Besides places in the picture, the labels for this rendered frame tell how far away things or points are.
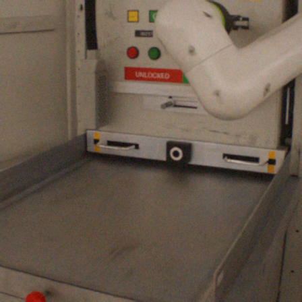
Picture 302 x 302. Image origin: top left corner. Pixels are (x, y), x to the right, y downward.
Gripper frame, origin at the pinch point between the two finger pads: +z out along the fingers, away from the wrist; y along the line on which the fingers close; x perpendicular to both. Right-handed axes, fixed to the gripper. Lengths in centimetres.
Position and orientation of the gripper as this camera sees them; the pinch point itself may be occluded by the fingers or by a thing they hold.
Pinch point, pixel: (233, 21)
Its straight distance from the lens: 126.0
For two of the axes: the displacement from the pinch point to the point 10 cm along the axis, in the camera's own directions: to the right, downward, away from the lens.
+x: 0.0, -9.6, -2.7
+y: 9.3, 1.0, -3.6
